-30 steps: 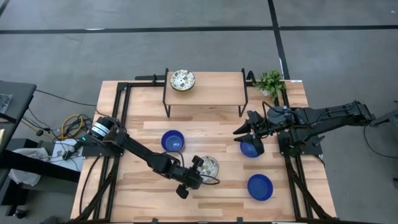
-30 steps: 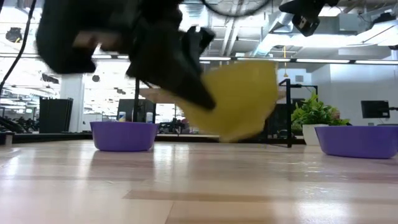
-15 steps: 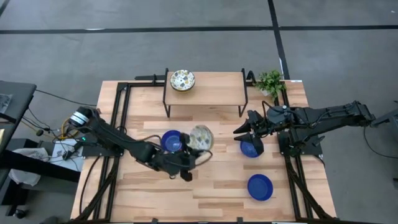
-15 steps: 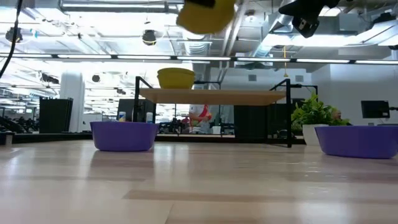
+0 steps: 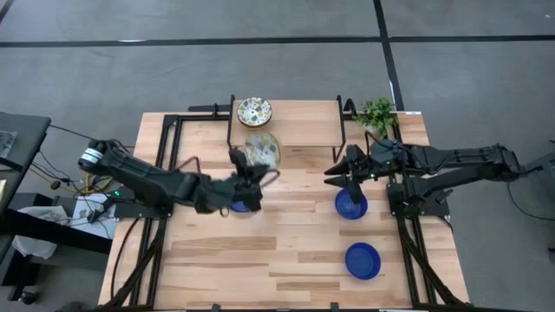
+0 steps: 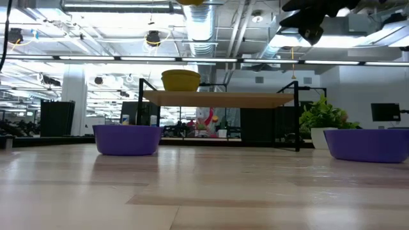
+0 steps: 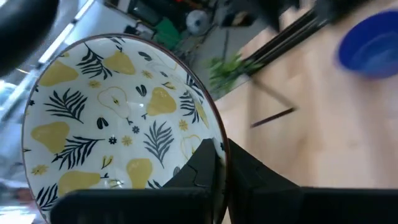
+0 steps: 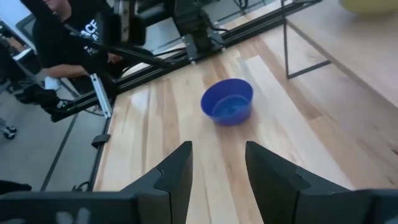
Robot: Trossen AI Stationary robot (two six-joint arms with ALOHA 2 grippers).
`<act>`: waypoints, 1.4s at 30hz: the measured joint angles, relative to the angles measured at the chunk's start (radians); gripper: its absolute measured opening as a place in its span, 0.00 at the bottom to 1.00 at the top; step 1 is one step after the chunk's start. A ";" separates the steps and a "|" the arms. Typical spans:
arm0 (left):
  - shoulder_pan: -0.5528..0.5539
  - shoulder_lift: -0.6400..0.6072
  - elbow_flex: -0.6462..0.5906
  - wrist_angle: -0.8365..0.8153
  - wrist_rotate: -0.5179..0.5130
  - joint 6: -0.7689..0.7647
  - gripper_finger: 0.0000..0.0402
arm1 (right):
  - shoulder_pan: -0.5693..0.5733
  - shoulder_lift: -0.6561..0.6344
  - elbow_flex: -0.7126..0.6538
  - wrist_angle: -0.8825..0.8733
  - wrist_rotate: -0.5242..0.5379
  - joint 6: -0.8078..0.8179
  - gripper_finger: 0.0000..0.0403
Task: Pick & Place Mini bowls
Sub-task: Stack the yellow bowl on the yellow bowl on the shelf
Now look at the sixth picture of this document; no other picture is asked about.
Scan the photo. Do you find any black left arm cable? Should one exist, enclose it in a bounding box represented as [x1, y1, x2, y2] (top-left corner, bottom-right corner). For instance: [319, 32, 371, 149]
[0, 0, 13, 73]

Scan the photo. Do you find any long ceiling light bar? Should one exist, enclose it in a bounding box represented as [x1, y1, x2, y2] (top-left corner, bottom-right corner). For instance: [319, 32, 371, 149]
[0, 55, 409, 67]

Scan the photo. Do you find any green leafy plant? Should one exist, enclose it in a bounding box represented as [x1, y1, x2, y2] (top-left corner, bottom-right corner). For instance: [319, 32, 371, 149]
[299, 94, 362, 132]

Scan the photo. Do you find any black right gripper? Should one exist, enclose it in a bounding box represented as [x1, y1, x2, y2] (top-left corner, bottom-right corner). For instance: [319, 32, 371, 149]
[279, 0, 364, 46]

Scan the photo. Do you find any white building column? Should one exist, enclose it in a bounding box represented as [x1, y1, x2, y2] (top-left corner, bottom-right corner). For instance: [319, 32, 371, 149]
[61, 65, 88, 137]

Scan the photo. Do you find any wooden shelf with black frame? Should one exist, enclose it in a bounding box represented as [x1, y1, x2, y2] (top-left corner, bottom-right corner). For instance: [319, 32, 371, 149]
[136, 78, 327, 153]

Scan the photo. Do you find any low black cabinet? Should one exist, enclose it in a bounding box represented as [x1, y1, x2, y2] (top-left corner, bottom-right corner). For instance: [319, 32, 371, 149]
[240, 107, 297, 143]

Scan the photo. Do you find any black rig frame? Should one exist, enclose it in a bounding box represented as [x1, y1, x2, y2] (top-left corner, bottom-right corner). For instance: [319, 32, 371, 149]
[12, 135, 316, 150]

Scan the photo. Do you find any black ceiling device yellow cable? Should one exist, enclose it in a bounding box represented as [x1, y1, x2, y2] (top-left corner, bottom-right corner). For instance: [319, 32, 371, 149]
[146, 29, 162, 47]
[7, 27, 24, 44]

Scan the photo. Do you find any blue-purple plastic bowl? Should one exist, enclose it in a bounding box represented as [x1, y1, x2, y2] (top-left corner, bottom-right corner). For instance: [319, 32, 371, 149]
[92, 124, 163, 157]
[323, 128, 409, 164]

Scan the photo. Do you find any black wall monitor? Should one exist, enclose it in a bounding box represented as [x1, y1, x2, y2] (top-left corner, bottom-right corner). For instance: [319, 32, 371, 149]
[371, 102, 409, 122]

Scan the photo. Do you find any yellow hanging cord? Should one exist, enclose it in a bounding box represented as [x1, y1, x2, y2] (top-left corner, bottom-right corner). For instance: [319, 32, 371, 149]
[289, 47, 297, 80]

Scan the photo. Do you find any tall black cabinet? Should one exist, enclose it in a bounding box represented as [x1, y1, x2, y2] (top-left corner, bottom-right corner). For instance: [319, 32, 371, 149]
[40, 100, 76, 137]

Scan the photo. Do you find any silver ceiling air duct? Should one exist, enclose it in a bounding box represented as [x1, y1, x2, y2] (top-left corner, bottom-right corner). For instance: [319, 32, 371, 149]
[182, 3, 218, 58]

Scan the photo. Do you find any person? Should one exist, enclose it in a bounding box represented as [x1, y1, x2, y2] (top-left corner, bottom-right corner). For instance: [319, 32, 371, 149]
[194, 107, 222, 138]

